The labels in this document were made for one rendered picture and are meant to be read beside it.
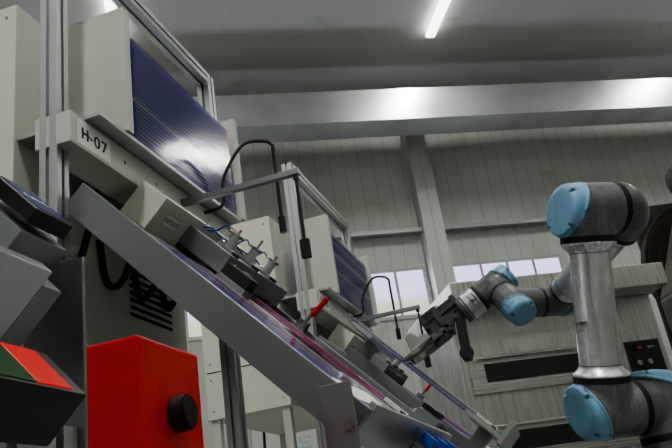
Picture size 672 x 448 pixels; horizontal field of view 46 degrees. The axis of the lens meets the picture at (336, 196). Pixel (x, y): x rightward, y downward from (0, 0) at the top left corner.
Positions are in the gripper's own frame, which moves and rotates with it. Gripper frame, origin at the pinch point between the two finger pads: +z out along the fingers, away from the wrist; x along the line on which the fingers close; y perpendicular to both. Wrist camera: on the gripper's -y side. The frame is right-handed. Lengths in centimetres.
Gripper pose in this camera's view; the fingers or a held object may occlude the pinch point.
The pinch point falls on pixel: (410, 362)
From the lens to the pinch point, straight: 210.8
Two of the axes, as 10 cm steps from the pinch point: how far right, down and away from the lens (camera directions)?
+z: -7.9, 6.2, -0.3
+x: -2.5, -3.6, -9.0
